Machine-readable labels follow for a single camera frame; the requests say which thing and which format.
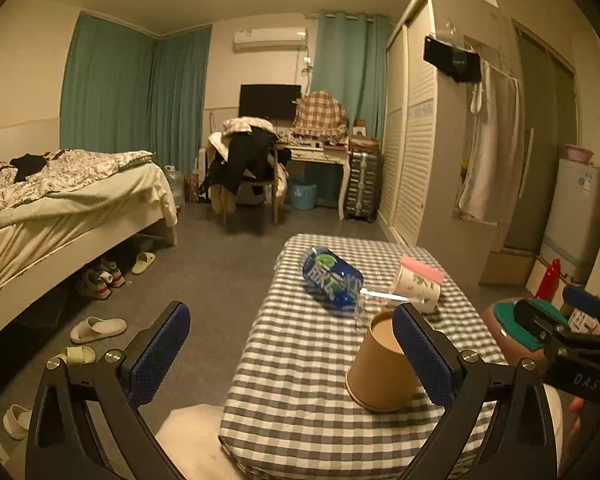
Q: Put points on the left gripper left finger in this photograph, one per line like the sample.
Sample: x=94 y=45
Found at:
x=63 y=442

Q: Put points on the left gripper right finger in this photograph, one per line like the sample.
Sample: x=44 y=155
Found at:
x=520 y=440

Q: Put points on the brown paper cup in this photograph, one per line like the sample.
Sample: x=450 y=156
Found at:
x=380 y=378

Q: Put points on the white cup with green print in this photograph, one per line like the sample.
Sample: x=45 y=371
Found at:
x=421 y=291

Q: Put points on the clear glass cup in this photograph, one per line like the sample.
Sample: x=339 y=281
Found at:
x=373 y=301

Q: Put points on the person's right hand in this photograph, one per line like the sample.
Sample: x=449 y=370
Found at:
x=575 y=410

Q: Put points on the smartphone with lit screen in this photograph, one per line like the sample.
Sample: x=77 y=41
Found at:
x=582 y=323

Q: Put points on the white slipper near edge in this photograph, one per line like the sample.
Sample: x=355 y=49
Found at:
x=16 y=421

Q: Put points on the yellow-green slipper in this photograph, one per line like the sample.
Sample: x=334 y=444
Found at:
x=77 y=355

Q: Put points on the brown round stool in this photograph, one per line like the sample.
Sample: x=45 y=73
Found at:
x=511 y=349

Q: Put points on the red bottle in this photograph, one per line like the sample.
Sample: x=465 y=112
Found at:
x=550 y=280

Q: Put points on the white red sneakers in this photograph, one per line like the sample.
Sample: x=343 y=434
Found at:
x=100 y=280

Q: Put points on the white small fridge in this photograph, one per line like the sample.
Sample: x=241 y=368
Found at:
x=572 y=232

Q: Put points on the green slipper under bed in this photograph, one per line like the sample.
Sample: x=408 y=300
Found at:
x=143 y=262

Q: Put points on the hanging white towel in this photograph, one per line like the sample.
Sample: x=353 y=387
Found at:
x=490 y=189

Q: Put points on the checkered tablecloth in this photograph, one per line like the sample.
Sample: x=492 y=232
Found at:
x=288 y=414

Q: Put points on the bed with floral bedding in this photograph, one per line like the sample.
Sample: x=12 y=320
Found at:
x=78 y=206

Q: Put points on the pink basin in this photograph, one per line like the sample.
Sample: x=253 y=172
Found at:
x=576 y=154

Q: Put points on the large water jug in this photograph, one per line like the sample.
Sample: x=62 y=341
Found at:
x=176 y=181

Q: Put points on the silver black suitcase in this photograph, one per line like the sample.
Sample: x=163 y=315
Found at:
x=364 y=182

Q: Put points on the white louvered wardrobe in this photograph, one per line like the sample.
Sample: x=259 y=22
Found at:
x=422 y=146

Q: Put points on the blue laundry basket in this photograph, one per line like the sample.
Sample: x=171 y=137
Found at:
x=302 y=194

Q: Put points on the chair piled with clothes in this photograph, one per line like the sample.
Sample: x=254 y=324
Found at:
x=246 y=151

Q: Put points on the white desk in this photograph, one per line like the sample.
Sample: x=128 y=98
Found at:
x=338 y=155

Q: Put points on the black hanging garment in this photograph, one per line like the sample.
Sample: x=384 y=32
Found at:
x=459 y=64

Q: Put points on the left teal curtain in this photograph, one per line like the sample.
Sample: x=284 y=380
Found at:
x=127 y=91

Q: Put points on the teal curtain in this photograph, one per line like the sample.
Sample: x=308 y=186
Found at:
x=351 y=64
x=127 y=91

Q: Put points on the plaid cloth bundle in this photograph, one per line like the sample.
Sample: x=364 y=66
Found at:
x=320 y=115

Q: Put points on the black flat monitor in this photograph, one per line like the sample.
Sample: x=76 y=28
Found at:
x=269 y=101

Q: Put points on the right teal curtain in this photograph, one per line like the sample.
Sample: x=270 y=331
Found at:
x=351 y=64

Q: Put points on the white air conditioner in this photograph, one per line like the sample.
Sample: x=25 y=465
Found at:
x=280 y=38

